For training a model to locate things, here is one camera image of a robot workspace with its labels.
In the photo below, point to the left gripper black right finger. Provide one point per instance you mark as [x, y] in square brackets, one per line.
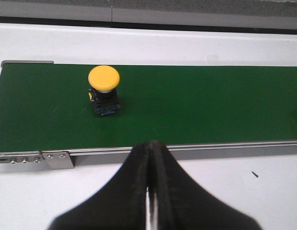
[179, 203]

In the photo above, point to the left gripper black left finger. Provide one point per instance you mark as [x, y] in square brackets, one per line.
[118, 205]

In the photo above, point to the yellow push button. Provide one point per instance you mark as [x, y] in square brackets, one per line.
[103, 80]

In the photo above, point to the grey stone counter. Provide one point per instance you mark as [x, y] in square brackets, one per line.
[272, 14]

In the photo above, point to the aluminium conveyor frame rail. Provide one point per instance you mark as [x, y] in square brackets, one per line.
[210, 146]

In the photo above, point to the left metal conveyor bracket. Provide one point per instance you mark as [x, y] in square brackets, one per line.
[57, 160]

